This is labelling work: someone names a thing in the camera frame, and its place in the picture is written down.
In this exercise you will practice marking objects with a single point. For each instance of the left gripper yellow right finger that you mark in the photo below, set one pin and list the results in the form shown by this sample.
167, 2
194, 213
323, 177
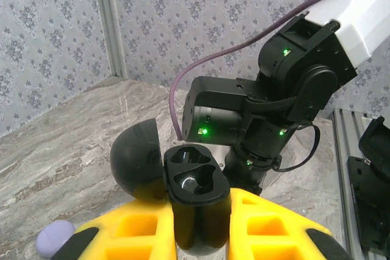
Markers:
298, 225

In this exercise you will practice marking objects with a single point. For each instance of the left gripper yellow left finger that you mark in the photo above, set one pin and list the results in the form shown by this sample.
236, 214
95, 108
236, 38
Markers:
100, 222

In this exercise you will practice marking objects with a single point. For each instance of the purple earbud charging case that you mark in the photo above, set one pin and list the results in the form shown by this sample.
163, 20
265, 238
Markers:
53, 238

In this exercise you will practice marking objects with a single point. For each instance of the black earbud charging case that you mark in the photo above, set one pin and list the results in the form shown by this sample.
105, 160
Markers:
198, 226

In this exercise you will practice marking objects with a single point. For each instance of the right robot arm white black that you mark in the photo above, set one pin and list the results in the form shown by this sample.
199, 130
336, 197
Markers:
365, 13

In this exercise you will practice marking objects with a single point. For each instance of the wide aluminium base rail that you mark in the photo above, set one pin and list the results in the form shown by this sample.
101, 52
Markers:
339, 181

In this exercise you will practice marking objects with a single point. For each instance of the aluminium corner post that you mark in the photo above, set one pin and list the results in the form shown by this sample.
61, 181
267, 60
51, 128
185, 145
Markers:
109, 28

